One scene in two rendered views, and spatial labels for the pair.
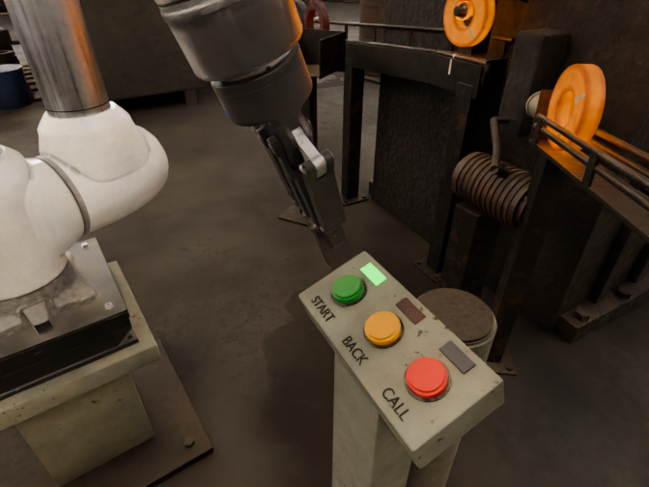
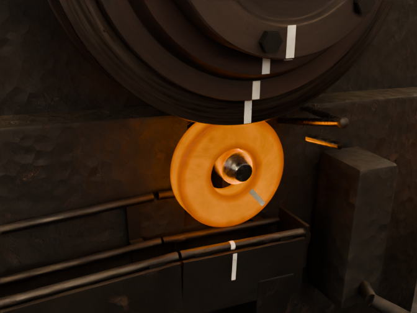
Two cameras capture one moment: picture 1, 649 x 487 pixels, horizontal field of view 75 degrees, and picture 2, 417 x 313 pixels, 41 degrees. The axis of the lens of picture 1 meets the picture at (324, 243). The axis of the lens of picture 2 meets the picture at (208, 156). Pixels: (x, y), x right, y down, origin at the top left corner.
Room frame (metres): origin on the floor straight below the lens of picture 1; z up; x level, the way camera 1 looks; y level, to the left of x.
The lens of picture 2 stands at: (1.28, 0.31, 1.07)
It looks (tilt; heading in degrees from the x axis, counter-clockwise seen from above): 19 degrees down; 272
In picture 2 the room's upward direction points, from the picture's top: 3 degrees clockwise
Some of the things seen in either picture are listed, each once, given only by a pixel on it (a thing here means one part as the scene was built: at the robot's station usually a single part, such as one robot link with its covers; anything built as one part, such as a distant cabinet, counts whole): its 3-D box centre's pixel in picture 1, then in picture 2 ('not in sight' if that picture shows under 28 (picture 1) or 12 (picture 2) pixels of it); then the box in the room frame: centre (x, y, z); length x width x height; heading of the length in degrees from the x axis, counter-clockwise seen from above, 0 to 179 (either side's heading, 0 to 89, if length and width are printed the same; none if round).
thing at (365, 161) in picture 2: (531, 84); (348, 225); (1.08, -0.51, 0.68); 0.11 x 0.08 x 0.24; 118
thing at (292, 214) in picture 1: (302, 133); not in sight; (1.62, 0.09, 0.36); 0.26 x 0.20 x 0.72; 63
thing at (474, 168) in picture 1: (480, 255); not in sight; (0.92, -0.43, 0.27); 0.22 x 0.13 x 0.53; 28
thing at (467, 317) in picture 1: (429, 417); not in sight; (0.44, -0.19, 0.26); 0.12 x 0.12 x 0.52
